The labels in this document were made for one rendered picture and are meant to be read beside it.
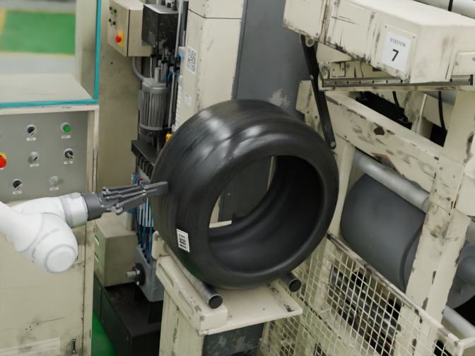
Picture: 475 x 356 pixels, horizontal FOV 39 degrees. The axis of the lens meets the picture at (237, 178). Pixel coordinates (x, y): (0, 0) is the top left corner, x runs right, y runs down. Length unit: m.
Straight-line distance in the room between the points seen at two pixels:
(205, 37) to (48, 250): 0.84
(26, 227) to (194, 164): 0.48
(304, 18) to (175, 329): 1.20
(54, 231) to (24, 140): 0.86
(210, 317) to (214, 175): 0.47
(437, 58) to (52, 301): 1.71
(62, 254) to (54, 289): 1.10
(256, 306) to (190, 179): 0.57
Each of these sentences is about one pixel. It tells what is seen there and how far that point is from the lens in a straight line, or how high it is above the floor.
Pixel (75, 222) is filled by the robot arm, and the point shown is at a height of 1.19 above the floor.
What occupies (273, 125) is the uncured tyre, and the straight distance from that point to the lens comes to 1.85.
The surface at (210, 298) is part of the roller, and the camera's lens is 2.00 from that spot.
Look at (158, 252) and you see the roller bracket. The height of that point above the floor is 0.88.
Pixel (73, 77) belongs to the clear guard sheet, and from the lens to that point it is 2.37.
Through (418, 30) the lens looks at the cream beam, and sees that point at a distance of 1.68.
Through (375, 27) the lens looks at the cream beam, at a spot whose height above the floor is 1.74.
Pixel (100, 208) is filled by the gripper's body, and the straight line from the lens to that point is 1.79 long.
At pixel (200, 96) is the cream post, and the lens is 2.11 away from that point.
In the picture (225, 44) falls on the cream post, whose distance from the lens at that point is 2.09.
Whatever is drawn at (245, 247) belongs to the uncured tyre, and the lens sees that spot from 2.26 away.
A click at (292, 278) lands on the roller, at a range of 2.14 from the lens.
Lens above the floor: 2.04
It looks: 24 degrees down
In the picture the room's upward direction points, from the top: 7 degrees clockwise
